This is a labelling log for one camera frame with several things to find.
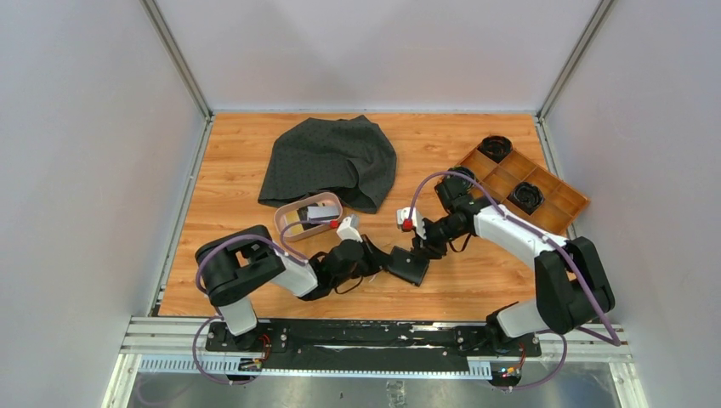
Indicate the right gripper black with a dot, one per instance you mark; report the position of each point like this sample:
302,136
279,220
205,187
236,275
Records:
428,248

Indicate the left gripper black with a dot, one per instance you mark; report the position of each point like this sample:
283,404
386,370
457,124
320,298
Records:
377,259

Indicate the black leather card holder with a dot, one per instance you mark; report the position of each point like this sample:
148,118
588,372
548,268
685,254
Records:
407,266

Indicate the pink oval tray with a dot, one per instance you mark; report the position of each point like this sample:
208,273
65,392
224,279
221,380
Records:
305,228

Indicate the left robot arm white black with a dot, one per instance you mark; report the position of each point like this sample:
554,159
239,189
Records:
233,267

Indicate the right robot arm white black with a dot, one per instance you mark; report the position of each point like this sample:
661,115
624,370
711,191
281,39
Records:
571,286

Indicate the grey credit card stack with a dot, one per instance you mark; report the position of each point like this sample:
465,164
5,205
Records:
323,213

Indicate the black round part left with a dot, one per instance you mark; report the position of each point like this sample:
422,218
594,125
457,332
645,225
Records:
465,171

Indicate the black round part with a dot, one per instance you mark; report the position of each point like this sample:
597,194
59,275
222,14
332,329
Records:
465,171
495,147
527,197

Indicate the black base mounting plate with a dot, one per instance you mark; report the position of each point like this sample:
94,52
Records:
368,345

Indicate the dark grey dotted cloth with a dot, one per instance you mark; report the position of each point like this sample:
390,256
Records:
351,158

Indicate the black round part right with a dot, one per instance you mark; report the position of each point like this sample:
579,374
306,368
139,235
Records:
527,197

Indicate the black round part top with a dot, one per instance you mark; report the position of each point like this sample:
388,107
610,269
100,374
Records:
495,147

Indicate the orange compartment tray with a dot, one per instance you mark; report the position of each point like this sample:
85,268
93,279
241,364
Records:
562,205

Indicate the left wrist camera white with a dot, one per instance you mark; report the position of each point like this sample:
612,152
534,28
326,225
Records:
348,229

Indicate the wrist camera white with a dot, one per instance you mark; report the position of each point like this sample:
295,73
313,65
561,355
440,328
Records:
348,229
410,220

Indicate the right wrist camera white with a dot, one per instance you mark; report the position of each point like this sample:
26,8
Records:
410,220

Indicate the aluminium frame rail front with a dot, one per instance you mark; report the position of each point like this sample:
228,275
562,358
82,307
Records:
178,345

